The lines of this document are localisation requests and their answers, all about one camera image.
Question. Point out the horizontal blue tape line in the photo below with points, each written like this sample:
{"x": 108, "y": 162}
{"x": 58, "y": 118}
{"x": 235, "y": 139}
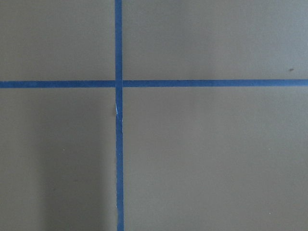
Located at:
{"x": 154, "y": 83}

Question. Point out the vertical blue tape line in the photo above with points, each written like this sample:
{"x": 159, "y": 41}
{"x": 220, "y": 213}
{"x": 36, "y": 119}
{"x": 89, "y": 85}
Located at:
{"x": 119, "y": 115}

